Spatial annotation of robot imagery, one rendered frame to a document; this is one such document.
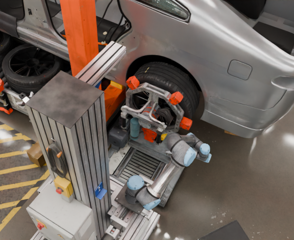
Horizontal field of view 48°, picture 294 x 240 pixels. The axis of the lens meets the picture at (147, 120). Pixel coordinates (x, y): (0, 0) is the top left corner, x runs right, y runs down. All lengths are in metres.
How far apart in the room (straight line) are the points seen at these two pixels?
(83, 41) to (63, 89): 0.85
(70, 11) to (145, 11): 0.64
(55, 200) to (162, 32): 1.44
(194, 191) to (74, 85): 2.28
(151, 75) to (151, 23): 0.44
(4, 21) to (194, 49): 2.15
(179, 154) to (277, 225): 1.75
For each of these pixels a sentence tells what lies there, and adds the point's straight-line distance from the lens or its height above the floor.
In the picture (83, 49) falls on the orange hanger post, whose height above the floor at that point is 1.59.
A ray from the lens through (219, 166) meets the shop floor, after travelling 3.78.
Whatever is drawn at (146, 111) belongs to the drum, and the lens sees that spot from 2.89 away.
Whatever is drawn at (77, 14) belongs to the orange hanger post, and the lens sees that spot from 2.25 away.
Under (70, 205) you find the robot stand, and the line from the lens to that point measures 2.13.
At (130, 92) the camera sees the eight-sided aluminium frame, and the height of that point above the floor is 0.99.
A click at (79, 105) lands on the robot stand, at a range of 1.49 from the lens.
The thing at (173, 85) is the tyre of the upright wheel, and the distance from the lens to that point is 2.79.
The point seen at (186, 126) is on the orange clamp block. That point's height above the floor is 0.86.
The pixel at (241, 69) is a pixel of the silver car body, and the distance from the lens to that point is 2.58.
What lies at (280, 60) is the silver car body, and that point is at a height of 1.64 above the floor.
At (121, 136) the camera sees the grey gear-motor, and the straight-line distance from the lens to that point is 3.35.
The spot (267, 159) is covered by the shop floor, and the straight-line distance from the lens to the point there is 4.01.
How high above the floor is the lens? 3.17
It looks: 53 degrees down
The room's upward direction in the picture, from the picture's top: 6 degrees clockwise
